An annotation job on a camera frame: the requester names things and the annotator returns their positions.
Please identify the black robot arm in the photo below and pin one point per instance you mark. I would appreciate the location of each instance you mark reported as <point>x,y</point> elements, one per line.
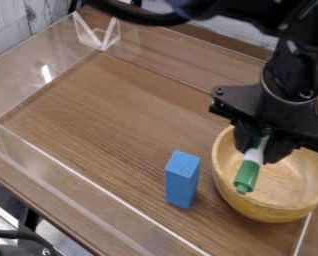
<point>290,73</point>

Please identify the green and white marker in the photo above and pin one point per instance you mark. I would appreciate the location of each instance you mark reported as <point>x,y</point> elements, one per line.
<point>248,173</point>

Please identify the brown wooden bowl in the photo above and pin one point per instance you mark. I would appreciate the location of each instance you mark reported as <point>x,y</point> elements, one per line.
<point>286,190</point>

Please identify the blue rectangular block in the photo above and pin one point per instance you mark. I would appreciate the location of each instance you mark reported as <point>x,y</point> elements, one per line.
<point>181,179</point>

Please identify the clear acrylic tray wall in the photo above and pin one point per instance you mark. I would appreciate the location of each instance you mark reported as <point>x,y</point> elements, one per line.
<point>102,98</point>

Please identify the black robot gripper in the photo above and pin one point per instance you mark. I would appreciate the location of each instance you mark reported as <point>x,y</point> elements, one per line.
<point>260,114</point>

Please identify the black metal bracket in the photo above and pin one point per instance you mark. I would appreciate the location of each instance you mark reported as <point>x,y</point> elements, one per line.
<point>35,245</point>

